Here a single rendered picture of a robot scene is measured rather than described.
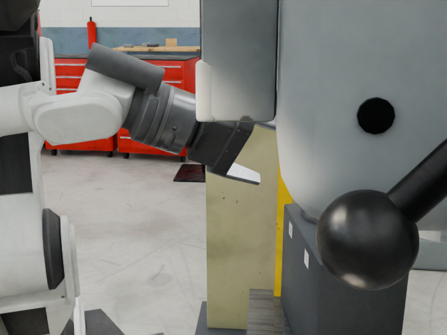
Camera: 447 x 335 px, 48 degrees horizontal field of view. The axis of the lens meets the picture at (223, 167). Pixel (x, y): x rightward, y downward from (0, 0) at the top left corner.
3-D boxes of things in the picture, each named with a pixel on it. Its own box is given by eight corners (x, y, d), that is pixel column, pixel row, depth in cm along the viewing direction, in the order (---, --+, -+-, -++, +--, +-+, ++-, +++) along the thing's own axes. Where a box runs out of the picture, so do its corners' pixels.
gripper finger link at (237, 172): (259, 171, 79) (223, 158, 77) (261, 185, 77) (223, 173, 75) (255, 177, 80) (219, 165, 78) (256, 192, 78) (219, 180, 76)
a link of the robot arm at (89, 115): (128, 137, 65) (28, 152, 66) (136, 98, 72) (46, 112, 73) (111, 96, 61) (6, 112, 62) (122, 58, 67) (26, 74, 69)
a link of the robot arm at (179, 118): (219, 193, 73) (141, 169, 70) (219, 150, 81) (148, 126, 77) (259, 130, 66) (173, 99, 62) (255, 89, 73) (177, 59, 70)
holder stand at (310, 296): (311, 388, 69) (319, 255, 63) (279, 302, 90) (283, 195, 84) (397, 382, 70) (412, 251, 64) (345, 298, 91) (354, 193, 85)
